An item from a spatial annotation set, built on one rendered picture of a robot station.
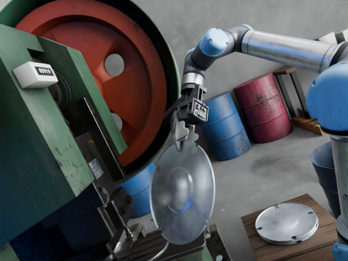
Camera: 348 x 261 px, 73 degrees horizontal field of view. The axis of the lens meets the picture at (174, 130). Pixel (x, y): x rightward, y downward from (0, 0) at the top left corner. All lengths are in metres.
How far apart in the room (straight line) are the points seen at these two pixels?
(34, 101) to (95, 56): 0.56
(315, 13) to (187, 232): 4.09
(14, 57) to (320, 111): 0.62
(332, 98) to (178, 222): 0.47
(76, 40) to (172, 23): 3.04
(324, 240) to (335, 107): 0.82
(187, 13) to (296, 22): 1.67
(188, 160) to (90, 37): 0.67
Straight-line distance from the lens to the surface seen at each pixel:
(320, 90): 0.54
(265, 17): 4.20
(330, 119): 0.55
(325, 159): 1.82
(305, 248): 1.24
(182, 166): 0.70
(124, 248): 0.87
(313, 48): 0.71
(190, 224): 0.66
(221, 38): 0.74
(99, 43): 1.07
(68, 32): 1.13
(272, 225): 1.37
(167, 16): 4.08
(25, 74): 0.54
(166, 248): 0.75
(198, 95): 0.73
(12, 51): 0.59
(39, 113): 0.54
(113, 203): 0.69
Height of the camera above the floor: 1.17
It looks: 8 degrees down
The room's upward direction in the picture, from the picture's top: 24 degrees counter-clockwise
